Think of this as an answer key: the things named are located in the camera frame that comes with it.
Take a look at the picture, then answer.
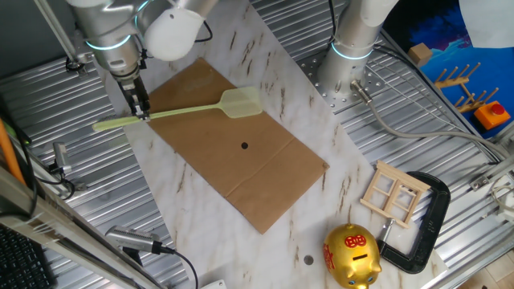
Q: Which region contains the brown cardboard sheet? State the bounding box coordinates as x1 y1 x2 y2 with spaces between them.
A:
146 57 330 235

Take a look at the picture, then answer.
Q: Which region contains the orange pole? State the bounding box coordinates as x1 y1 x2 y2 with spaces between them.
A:
0 118 27 186

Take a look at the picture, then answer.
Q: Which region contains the black camera cable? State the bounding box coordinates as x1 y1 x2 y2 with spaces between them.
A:
160 246 200 289

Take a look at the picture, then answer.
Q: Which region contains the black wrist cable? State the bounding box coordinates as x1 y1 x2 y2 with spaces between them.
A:
194 19 214 44

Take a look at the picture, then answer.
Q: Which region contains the black base cable bundle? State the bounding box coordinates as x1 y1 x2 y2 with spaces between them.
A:
327 0 339 46

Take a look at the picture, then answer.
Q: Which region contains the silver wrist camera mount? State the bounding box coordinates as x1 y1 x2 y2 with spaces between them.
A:
72 31 96 65

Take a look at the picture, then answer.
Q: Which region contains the thick gray cable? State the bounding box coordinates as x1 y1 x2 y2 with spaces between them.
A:
349 79 509 160

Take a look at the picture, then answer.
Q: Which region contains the white marble board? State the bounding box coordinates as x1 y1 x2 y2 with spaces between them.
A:
86 0 449 289

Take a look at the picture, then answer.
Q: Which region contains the orange emergency stop box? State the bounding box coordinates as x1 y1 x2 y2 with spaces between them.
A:
473 100 512 131

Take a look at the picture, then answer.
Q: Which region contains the aluminium profile bracket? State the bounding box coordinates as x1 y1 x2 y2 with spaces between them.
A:
469 154 514 192

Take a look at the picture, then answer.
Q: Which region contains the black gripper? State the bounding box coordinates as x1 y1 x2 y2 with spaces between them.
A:
116 74 152 121

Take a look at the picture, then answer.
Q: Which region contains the aluminium frame bar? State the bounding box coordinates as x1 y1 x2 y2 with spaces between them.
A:
0 166 161 289

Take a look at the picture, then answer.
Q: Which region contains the wooden peg rack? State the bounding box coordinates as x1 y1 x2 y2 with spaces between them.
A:
434 62 482 90
454 83 500 114

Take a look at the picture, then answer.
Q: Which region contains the small wooden window frame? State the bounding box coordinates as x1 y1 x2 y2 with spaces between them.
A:
360 160 431 230

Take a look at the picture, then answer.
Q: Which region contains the white coiled cable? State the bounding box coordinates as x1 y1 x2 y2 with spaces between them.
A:
490 176 514 214

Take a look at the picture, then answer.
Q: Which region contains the light green plastic flyswatter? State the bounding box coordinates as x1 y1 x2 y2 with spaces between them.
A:
92 86 264 132

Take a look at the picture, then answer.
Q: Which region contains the black keyboard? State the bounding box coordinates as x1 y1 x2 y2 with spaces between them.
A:
0 224 57 289

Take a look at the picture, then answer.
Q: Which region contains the silver ribbed camera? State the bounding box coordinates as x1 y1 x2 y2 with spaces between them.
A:
104 225 164 254

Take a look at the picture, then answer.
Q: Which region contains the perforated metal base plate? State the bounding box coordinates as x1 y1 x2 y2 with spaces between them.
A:
295 47 386 116

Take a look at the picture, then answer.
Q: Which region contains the small gray camera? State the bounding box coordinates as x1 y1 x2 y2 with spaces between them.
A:
51 142 72 176

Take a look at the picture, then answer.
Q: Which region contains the golden piggy bank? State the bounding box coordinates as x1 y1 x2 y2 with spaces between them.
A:
323 223 383 289

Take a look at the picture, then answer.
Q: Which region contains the black C-clamp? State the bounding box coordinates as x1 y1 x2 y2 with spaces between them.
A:
376 171 451 275

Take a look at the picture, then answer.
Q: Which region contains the white paper sheet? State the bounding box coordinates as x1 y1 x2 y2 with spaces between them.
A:
459 0 514 49

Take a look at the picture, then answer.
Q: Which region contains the blue printed mat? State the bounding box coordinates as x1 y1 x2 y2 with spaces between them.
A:
383 0 514 140

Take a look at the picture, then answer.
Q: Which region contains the wooden cube block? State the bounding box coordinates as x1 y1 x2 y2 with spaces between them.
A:
407 43 434 68

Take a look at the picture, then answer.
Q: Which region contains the thin metal stand rod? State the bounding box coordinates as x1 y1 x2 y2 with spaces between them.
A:
33 0 88 77

